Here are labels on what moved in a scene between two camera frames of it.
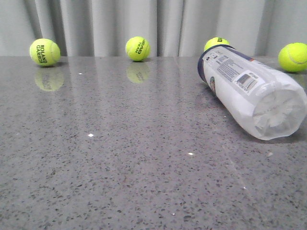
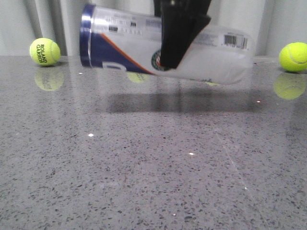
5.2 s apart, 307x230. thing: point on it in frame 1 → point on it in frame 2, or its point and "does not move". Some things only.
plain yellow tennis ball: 292,57 does not move
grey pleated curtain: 172,28 does not move
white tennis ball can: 270,104 → 112,39
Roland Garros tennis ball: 44,51 does not move
